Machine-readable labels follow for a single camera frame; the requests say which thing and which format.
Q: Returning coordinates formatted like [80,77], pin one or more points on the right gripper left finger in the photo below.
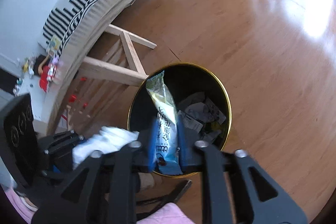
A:
[102,188]

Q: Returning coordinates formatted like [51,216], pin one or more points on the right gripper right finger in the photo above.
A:
[235,189]

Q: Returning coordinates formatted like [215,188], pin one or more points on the white tissue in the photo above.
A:
[108,140]

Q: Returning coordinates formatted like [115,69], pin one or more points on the blue cream snack packet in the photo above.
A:
[165,126]

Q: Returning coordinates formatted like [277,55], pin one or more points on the black gold trash bin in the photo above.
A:
[201,100]

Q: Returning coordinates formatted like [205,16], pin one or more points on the red plastic chair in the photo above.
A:
[43,82]

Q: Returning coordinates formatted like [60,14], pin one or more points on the picture book on sofa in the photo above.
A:
[53,45]

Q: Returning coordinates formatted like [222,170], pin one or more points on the black white striped sofa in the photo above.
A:
[86,1]

